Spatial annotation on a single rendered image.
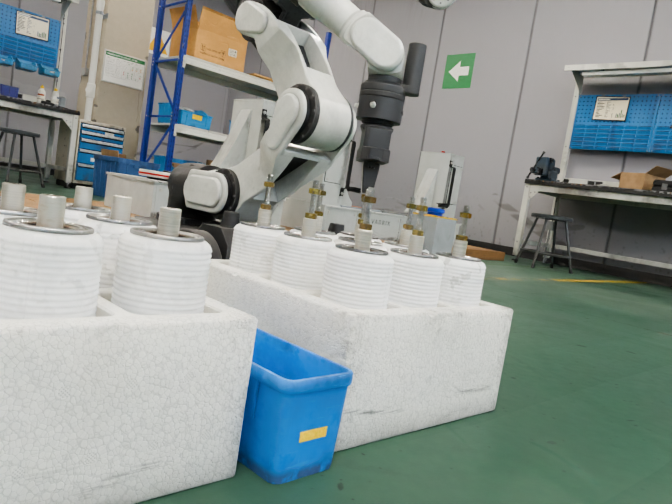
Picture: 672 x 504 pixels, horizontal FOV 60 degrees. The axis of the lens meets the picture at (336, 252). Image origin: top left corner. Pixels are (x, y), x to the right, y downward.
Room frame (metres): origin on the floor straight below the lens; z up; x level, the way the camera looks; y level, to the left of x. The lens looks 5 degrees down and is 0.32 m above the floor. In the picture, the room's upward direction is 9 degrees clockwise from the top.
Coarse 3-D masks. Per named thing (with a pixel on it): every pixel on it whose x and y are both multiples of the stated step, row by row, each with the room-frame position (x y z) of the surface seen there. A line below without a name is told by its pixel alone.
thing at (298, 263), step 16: (288, 240) 0.86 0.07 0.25; (304, 240) 0.86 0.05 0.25; (288, 256) 0.86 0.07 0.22; (304, 256) 0.85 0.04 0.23; (320, 256) 0.86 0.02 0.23; (272, 272) 0.88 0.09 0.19; (288, 272) 0.86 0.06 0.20; (304, 272) 0.85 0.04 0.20; (320, 272) 0.86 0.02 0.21; (304, 288) 0.85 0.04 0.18; (320, 288) 0.87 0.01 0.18
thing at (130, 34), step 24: (96, 0) 6.84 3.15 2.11; (120, 0) 6.73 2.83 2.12; (144, 0) 6.92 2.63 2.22; (120, 24) 6.75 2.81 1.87; (144, 24) 6.94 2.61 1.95; (120, 48) 6.77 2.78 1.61; (144, 48) 6.97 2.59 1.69; (96, 72) 6.67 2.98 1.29; (96, 96) 6.64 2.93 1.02; (120, 96) 6.82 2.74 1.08; (96, 120) 6.65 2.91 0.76; (120, 120) 6.84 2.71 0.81
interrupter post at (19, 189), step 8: (8, 184) 0.60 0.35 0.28; (16, 184) 0.60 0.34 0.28; (8, 192) 0.60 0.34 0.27; (16, 192) 0.60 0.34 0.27; (24, 192) 0.61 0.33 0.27; (0, 200) 0.60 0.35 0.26; (8, 200) 0.60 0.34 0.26; (16, 200) 0.60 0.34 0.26; (0, 208) 0.60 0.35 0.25; (8, 208) 0.60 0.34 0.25; (16, 208) 0.60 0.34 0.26
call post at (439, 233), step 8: (416, 216) 1.23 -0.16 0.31; (424, 216) 1.21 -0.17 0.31; (424, 224) 1.21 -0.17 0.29; (432, 224) 1.20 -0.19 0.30; (440, 224) 1.20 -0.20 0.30; (448, 224) 1.22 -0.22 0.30; (424, 232) 1.21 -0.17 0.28; (432, 232) 1.19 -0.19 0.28; (440, 232) 1.20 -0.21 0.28; (448, 232) 1.22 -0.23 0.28; (424, 240) 1.20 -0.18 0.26; (432, 240) 1.19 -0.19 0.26; (440, 240) 1.20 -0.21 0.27; (448, 240) 1.22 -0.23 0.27; (432, 248) 1.19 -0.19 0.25; (440, 248) 1.21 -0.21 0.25; (448, 248) 1.23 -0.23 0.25
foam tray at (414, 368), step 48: (240, 288) 0.88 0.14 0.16; (288, 288) 0.83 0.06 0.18; (288, 336) 0.79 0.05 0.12; (336, 336) 0.72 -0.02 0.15; (384, 336) 0.75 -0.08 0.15; (432, 336) 0.82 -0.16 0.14; (480, 336) 0.91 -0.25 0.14; (384, 384) 0.76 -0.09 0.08; (432, 384) 0.84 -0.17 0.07; (480, 384) 0.93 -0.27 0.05; (384, 432) 0.77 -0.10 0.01
